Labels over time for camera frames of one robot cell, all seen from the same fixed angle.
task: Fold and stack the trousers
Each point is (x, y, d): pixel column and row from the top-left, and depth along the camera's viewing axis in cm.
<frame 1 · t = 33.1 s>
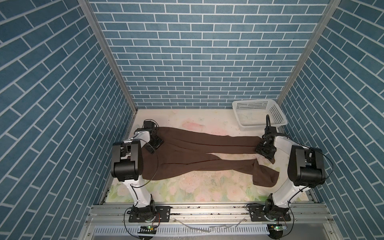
left hand: (160, 143, 99), fingers open
right hand: (260, 151, 96), fingers open
brown trousers: (189, 151, 99), on the table
white plastic perforated basket: (252, 114, 121), on the table

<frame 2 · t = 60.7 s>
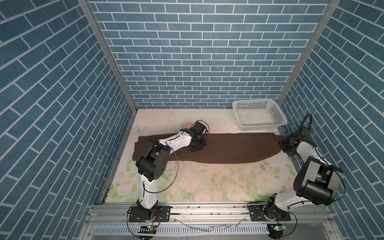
left hand: (205, 146, 95), fingers closed
right hand: (281, 142, 91), fingers closed
brown trousers: (219, 147, 93), point 8 cm above the table
the other named things where they were.

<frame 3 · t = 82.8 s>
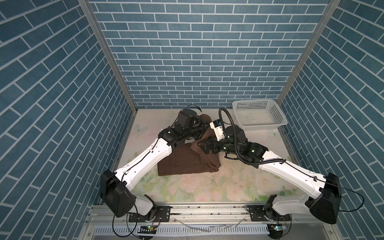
left hand: (213, 123, 72), fingers closed
right hand: (202, 139, 72), fingers open
brown trousers: (188, 158, 93), point 3 cm above the table
the other named things where they were.

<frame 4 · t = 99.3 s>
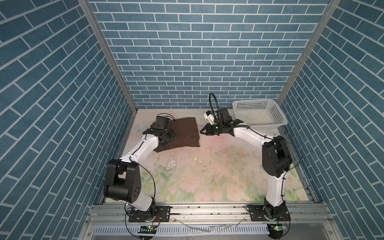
left hand: (174, 136, 90), fingers open
right hand: (200, 130, 90), fingers closed
brown trousers: (187, 134, 106), point 2 cm above the table
the other named things where they were.

